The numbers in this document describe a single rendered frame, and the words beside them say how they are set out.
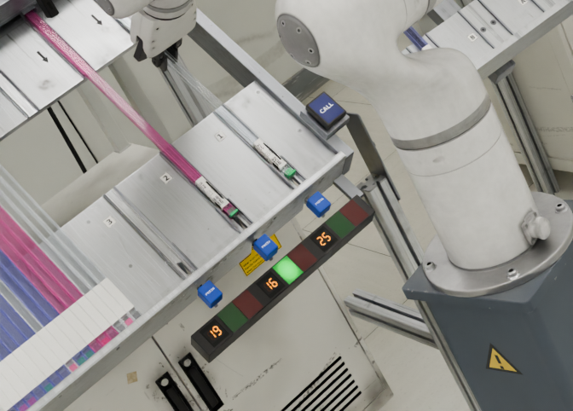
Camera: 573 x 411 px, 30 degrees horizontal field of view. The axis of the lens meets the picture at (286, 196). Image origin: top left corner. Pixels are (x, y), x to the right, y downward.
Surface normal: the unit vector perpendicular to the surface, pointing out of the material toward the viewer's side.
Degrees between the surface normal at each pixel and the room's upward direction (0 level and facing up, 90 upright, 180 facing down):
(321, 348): 90
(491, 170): 90
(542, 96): 90
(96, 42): 45
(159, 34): 137
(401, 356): 0
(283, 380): 90
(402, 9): 108
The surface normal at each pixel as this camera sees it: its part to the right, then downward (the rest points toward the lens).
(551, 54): -0.72, 0.59
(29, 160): 0.54, 0.15
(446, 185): -0.33, 0.58
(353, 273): -0.44, -0.79
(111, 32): 0.07, -0.46
